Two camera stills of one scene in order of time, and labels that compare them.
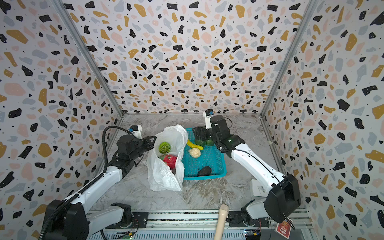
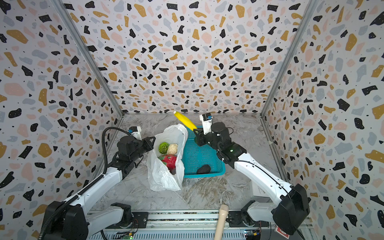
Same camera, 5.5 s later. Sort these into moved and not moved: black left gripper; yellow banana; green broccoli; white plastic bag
Moved: yellow banana
Not moved: green broccoli; white plastic bag; black left gripper
